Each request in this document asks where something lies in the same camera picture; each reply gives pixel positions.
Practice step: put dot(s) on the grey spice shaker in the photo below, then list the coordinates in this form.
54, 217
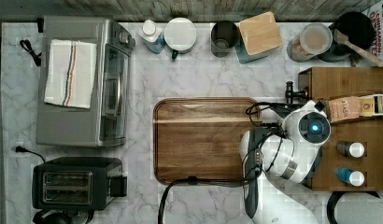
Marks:
350, 149

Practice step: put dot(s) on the white mug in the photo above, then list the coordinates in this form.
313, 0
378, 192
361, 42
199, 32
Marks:
180, 35

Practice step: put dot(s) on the black two-slot toaster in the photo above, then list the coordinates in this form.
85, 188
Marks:
78, 183

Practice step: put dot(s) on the white striped folded towel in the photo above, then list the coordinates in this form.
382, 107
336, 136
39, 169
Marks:
71, 73

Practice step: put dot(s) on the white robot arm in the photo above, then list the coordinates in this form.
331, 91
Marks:
289, 152

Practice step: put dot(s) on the teal canister wooden lid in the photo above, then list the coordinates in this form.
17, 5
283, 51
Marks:
259, 36

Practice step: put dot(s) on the clear jar with cereal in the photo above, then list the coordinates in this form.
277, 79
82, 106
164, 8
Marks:
313, 40

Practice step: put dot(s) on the wooden drawer box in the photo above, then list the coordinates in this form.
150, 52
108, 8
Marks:
330, 82

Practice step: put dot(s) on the wooden tea bag holder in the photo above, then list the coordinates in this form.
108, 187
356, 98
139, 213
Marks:
352, 108

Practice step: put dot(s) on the wooden spatula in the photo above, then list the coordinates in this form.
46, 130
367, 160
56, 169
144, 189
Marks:
343, 40

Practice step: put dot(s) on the silver toaster oven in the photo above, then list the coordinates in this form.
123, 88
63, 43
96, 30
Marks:
104, 123

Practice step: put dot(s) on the black drawer handle bar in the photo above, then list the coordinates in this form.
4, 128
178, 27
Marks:
291, 94

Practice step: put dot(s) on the cinnamon cereal box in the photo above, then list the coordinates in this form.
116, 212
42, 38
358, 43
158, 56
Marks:
375, 14

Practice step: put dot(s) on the dark grey tumbler cup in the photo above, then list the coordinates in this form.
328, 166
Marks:
224, 36

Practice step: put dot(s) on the blue spice shaker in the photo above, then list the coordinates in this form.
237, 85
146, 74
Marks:
352, 177

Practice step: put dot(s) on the wooden cutting board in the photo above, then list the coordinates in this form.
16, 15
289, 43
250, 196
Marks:
200, 137

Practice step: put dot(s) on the white cap soap bottle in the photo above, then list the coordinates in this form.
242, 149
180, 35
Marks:
152, 36

